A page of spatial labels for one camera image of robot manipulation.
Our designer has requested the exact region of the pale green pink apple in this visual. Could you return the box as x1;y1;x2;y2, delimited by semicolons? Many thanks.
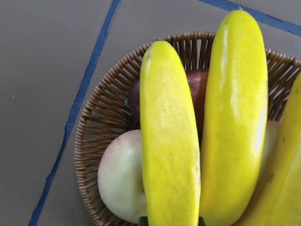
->
97;129;147;224

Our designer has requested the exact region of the dark red apple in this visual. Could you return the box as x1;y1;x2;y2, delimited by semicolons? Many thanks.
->
125;69;208;134

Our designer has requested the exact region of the brown wicker basket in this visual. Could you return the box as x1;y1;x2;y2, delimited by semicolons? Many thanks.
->
74;44;301;226

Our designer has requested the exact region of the yellow banana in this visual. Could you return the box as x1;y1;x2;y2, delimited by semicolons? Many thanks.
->
199;10;268;226
236;76;301;226
140;40;200;226

